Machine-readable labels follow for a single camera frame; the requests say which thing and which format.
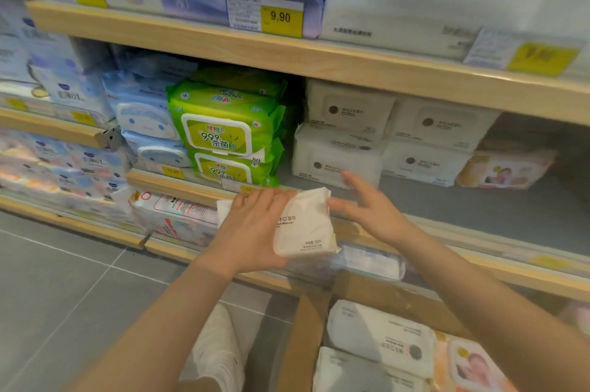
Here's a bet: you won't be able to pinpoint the person's right hand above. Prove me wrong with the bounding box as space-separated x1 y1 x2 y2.
327 170 418 249

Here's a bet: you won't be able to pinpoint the person's left hand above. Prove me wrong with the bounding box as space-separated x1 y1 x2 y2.
198 187 299 273

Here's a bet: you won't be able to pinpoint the brown cardboard box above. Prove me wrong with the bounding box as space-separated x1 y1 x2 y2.
276 269 522 392

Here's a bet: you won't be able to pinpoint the orange baby wipes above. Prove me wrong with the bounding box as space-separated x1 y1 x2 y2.
456 149 559 190
433 331 517 392

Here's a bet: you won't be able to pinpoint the wooden store shelving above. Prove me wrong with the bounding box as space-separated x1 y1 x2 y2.
25 0 590 305

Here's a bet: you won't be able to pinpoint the person's left forearm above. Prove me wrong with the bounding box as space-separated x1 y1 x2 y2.
69 255 240 392

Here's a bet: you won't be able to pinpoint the person's right forearm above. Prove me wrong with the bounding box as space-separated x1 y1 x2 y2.
396 232 590 392

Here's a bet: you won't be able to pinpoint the neighbouring wooden shelf unit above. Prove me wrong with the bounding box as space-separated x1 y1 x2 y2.
0 0 148 249

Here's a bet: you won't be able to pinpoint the white pack with blue print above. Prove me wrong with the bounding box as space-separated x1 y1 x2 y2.
285 243 407 284

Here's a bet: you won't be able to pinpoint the clear pack with red print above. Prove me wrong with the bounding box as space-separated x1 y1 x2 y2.
130 191 220 247

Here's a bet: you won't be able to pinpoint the stack of small pastel packs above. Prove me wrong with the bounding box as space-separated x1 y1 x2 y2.
0 128 135 224

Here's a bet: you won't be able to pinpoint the stack of blue logo packs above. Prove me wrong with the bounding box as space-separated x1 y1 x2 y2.
27 34 116 126

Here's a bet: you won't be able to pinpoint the stack of blue white packs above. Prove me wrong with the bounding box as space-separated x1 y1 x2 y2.
0 0 84 100

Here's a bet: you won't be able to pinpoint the grey metal shelf bracket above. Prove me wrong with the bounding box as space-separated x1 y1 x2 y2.
94 126 126 152

